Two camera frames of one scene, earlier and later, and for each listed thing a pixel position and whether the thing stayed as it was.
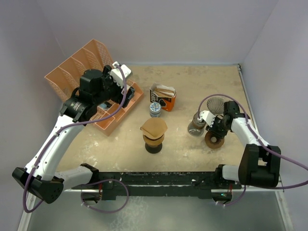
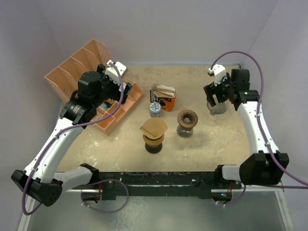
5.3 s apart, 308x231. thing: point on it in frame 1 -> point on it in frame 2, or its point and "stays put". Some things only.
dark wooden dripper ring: (213, 141) -> (187, 118)
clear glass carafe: (196, 128) -> (184, 133)
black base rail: (110, 185) stays put
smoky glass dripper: (215, 105) stays put
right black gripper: (213, 130) -> (211, 89)
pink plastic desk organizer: (66, 76) stays put
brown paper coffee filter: (154, 128) stays put
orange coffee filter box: (165, 96) stays put
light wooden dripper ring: (151, 142) stays put
